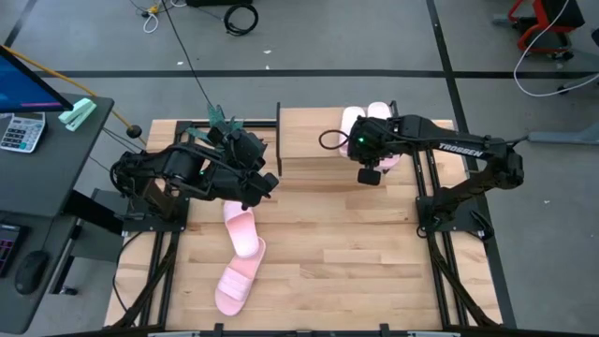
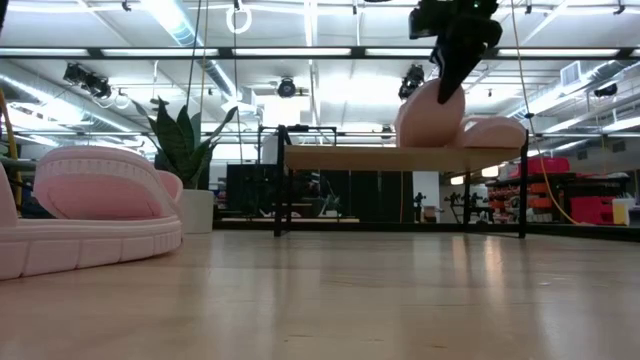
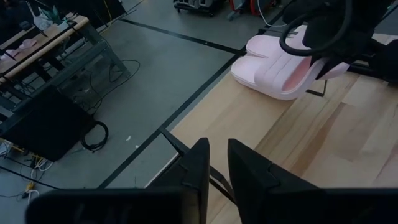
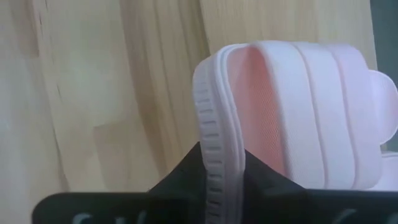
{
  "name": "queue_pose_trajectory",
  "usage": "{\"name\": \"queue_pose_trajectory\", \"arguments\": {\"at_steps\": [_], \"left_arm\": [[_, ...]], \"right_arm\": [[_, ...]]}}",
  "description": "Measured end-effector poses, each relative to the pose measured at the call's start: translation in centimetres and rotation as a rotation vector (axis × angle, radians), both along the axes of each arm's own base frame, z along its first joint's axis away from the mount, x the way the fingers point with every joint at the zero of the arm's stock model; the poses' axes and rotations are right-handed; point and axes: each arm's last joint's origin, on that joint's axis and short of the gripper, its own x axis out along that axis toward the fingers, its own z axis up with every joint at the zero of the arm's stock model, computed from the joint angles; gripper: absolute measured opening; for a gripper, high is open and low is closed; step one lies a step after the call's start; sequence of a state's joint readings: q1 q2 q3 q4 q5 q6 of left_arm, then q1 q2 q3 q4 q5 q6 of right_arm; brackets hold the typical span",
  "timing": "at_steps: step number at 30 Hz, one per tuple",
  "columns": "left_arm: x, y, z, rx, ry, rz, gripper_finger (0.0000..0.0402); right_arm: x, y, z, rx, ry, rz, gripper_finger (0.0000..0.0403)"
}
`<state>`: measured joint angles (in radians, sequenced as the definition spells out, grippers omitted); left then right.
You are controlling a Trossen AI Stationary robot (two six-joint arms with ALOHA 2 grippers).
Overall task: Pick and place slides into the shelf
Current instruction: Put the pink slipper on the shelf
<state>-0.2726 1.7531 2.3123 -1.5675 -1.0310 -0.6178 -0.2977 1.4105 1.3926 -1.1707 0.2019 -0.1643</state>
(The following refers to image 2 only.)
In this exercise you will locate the snake plant in white pot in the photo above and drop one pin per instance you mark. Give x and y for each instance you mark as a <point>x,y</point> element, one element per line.
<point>195,210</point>

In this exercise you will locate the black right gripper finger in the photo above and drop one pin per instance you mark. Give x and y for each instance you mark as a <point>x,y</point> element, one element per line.
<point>436,58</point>
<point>457,70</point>

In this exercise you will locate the black ceiling spotlight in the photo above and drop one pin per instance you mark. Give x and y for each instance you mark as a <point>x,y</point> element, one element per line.
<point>286,87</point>
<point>411,80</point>
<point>87,80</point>

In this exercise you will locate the black aluminium rig frame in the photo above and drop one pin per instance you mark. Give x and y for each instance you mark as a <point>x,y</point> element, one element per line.
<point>575,231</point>

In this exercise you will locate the red storage bin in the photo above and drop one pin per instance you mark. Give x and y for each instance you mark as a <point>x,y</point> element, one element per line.
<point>547,165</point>

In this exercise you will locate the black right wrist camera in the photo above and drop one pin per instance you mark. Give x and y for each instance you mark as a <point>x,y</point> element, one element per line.
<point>424,22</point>

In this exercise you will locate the red storage crate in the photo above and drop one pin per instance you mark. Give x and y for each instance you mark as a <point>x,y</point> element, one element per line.
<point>592,210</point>

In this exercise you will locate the pale yellow container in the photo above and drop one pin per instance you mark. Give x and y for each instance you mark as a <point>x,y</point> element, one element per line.
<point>621,211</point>

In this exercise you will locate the black background cabinet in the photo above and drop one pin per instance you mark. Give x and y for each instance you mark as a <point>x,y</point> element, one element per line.
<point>370,195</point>

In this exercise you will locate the pink rubber slide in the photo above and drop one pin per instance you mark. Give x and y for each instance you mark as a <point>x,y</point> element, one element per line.
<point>172,186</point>
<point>425,125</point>
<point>492,134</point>
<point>75,250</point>

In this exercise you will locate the silver ventilation duct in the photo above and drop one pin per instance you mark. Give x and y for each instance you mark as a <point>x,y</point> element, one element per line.
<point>172,22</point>

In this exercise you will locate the wooden shelf with black legs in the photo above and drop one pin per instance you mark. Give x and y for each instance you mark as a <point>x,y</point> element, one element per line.
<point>375,159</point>

